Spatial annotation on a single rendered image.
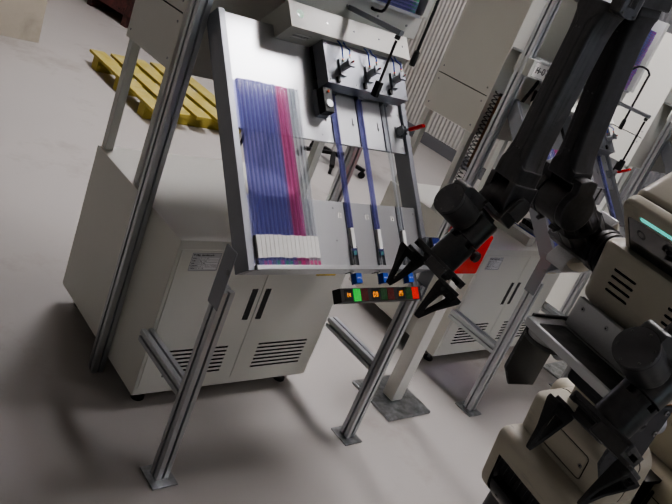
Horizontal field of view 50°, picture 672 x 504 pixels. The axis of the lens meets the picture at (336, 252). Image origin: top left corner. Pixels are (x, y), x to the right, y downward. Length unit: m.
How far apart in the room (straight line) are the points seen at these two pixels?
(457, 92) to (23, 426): 2.15
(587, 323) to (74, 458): 1.45
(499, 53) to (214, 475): 2.00
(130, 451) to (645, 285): 1.53
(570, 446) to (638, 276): 0.34
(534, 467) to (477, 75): 2.08
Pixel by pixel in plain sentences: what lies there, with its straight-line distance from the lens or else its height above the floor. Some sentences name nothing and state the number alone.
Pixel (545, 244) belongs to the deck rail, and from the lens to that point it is 2.92.
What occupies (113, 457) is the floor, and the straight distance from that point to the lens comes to 2.23.
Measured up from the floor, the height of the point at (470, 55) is 1.29.
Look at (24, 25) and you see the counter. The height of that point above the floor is 0.11.
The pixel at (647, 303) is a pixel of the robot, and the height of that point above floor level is 1.16.
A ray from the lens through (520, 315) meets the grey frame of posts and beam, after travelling 2.94.
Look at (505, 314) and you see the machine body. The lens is 3.51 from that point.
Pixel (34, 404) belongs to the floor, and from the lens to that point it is 2.35.
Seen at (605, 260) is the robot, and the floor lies 1.18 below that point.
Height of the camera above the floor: 1.49
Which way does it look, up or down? 22 degrees down
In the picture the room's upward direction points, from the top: 23 degrees clockwise
